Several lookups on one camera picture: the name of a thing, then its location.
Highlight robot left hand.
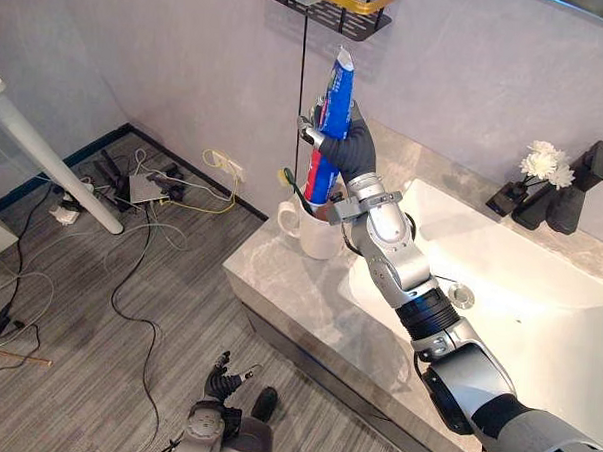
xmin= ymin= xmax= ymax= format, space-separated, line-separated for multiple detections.
xmin=203 ymin=350 xmax=263 ymax=404

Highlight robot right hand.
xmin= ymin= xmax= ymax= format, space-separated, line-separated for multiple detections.
xmin=294 ymin=95 xmax=391 ymax=201

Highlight blue red toothpaste tube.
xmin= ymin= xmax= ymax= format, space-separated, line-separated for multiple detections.
xmin=301 ymin=43 xmax=357 ymax=209

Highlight green yellow toothbrush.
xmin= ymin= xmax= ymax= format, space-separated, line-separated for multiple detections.
xmin=275 ymin=167 xmax=315 ymax=212

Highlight white ceramic mug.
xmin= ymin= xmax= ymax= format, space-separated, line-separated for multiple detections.
xmin=274 ymin=182 xmax=349 ymax=263

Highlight small black flower vase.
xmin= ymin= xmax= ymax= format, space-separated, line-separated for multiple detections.
xmin=485 ymin=179 xmax=524 ymax=218

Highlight chrome sink drain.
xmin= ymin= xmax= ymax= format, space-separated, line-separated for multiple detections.
xmin=447 ymin=281 xmax=477 ymax=311

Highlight black connector cluster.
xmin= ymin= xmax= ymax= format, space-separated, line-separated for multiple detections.
xmin=145 ymin=161 xmax=189 ymax=203

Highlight white artificial flowers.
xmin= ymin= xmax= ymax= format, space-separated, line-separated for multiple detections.
xmin=517 ymin=138 xmax=577 ymax=192

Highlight thin wooden stick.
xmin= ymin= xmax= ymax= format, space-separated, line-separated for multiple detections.
xmin=0 ymin=350 xmax=55 ymax=367

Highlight grey flat device box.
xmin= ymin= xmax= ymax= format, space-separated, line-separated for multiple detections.
xmin=126 ymin=171 xmax=166 ymax=206

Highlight dark grey textured bottle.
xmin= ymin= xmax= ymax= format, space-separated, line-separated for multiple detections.
xmin=544 ymin=184 xmax=589 ymax=237

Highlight white rectangular sink basin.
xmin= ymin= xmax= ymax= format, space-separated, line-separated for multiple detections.
xmin=331 ymin=175 xmax=603 ymax=450

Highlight white power plug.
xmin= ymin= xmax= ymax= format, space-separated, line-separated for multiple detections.
xmin=48 ymin=202 xmax=81 ymax=227

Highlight black devices pile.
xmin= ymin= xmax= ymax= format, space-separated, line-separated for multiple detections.
xmin=90 ymin=149 xmax=134 ymax=211

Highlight black angular faucet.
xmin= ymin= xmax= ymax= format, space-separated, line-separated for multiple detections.
xmin=510 ymin=136 xmax=603 ymax=235

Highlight white table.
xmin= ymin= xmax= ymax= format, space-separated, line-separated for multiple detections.
xmin=0 ymin=70 xmax=133 ymax=236

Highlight long black floor cable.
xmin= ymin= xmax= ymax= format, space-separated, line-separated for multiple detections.
xmin=103 ymin=202 xmax=171 ymax=452

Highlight thin black hanging cable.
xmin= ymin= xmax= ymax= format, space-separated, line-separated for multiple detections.
xmin=291 ymin=5 xmax=311 ymax=187

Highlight white wall socket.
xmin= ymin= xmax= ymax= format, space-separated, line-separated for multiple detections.
xmin=211 ymin=150 xmax=248 ymax=180

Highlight yellow cable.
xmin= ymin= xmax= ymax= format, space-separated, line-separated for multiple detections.
xmin=159 ymin=147 xmax=242 ymax=217

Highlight black wall shelf yellow rail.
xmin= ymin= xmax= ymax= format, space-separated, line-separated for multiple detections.
xmin=239 ymin=0 xmax=400 ymax=45

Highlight white cable bundle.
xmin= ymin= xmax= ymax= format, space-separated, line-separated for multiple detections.
xmin=69 ymin=195 xmax=191 ymax=255

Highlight looped black floor cable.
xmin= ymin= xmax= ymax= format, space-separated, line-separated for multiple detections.
xmin=0 ymin=321 xmax=43 ymax=376

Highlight grey white floor cable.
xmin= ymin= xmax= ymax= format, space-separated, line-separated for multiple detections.
xmin=0 ymin=270 xmax=56 ymax=361

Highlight black adapter cable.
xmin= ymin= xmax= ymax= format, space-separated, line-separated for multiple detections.
xmin=1 ymin=182 xmax=57 ymax=321

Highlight wall mirror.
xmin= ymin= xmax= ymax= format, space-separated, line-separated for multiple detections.
xmin=534 ymin=0 xmax=603 ymax=33

